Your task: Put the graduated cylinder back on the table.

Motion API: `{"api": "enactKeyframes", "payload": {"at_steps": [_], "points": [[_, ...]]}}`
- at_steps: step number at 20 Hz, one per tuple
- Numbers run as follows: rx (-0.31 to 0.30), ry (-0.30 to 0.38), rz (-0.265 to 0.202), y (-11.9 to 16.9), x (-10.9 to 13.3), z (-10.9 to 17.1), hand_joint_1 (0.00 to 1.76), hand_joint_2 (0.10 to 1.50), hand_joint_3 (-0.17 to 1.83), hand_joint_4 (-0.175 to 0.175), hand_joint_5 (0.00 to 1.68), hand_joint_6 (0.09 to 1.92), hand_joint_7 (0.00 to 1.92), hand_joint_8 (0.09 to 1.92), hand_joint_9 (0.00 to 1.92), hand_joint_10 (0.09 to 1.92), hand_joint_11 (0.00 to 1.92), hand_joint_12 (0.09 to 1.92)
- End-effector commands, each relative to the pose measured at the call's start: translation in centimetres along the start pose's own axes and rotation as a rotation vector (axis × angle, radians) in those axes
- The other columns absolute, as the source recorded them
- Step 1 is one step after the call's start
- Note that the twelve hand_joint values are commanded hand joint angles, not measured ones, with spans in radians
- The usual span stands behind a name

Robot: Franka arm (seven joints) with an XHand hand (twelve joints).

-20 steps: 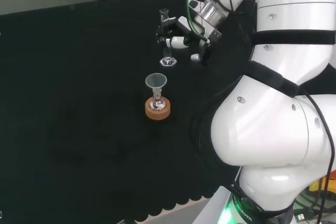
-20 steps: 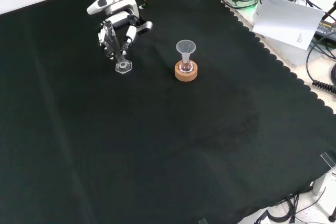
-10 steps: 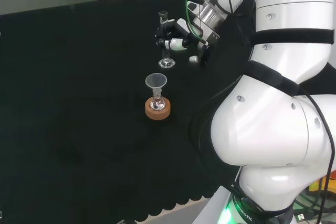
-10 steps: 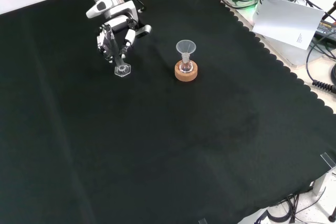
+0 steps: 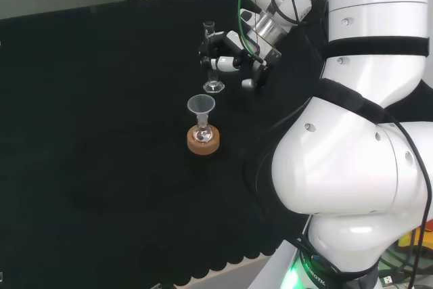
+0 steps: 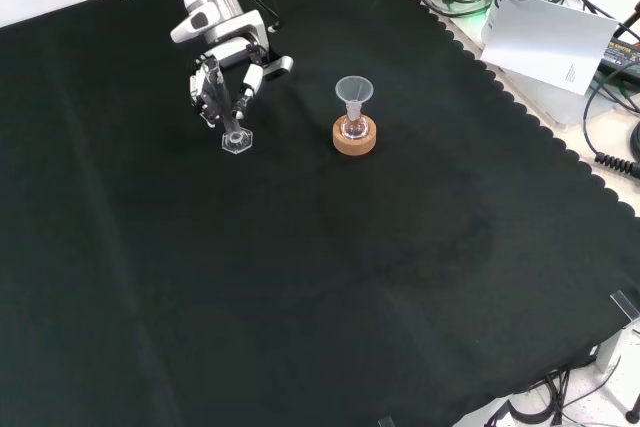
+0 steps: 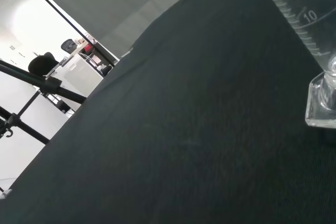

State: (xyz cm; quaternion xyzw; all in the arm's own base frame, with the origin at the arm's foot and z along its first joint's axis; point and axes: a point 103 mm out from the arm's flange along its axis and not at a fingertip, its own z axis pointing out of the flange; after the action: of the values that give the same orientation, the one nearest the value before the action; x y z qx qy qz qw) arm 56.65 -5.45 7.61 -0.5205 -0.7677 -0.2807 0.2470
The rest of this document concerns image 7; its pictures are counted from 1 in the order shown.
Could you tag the thin black pole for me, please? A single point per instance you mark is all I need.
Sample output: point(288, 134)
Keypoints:
point(65, 16)

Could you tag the black mesh office chair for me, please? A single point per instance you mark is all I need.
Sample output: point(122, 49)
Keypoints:
point(68, 45)

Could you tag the white cabinet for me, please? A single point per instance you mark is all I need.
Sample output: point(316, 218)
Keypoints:
point(82, 77)

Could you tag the black table cloth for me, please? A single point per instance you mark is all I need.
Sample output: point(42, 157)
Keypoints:
point(183, 119)

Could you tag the black tripod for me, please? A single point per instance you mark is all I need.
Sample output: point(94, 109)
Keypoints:
point(50, 86)

